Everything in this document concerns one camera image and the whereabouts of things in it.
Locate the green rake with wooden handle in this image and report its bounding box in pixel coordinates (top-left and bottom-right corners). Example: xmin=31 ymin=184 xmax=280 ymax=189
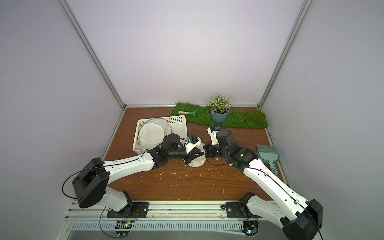
xmin=178 ymin=110 xmax=197 ymax=118

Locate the green artificial grass mat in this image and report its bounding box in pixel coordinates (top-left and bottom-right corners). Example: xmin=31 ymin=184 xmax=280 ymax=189
xmin=171 ymin=103 xmax=269 ymax=129

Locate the white perforated plastic basket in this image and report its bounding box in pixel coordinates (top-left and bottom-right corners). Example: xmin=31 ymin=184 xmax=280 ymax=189
xmin=133 ymin=116 xmax=187 ymax=155

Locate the artificial plant in teal pot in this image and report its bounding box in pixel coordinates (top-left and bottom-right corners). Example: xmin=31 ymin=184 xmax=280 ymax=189
xmin=209 ymin=93 xmax=232 ymax=123

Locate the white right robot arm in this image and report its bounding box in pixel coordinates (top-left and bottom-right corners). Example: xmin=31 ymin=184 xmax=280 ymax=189
xmin=205 ymin=126 xmax=323 ymax=240

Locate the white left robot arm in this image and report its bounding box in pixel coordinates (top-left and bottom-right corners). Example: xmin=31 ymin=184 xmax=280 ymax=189
xmin=72 ymin=134 xmax=206 ymax=217

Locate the teal plastic dustpan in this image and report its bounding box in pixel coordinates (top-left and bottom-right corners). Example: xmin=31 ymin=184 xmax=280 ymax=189
xmin=257 ymin=145 xmax=281 ymax=176

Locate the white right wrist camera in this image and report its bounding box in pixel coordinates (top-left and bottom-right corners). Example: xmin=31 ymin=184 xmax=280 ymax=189
xmin=208 ymin=125 xmax=221 ymax=146

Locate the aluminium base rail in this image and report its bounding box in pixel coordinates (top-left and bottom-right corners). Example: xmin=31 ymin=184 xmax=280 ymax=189
xmin=56 ymin=197 xmax=285 ymax=240

